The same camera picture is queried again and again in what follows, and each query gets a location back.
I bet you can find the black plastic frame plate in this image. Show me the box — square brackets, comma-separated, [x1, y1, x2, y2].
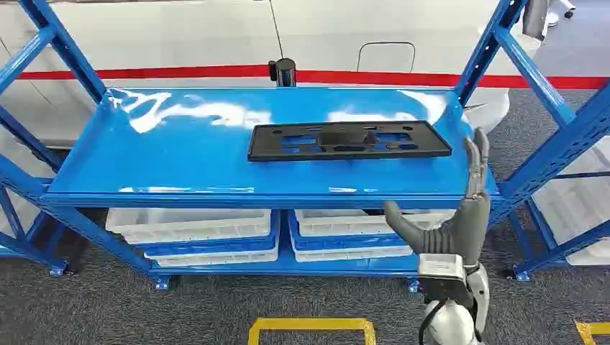
[247, 120, 453, 163]

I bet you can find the black stanchion post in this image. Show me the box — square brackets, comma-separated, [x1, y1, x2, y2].
[268, 57, 298, 88]

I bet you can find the blue metal shelf rack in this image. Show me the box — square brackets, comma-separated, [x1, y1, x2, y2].
[0, 0, 610, 291]

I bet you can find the stack of white bins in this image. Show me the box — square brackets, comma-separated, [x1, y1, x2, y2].
[532, 137, 610, 267]

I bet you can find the white round pedestal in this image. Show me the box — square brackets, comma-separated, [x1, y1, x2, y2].
[463, 87, 511, 134]

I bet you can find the grey hanging object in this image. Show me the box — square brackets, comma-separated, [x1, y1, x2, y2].
[522, 0, 552, 42]

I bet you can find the white plastic bin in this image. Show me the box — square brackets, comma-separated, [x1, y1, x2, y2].
[105, 208, 273, 245]
[291, 244, 414, 263]
[144, 244, 281, 268]
[293, 208, 457, 238]

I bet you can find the red barrier belt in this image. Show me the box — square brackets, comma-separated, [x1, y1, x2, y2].
[17, 64, 610, 91]

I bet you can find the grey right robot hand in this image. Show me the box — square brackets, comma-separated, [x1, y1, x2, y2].
[383, 127, 492, 267]

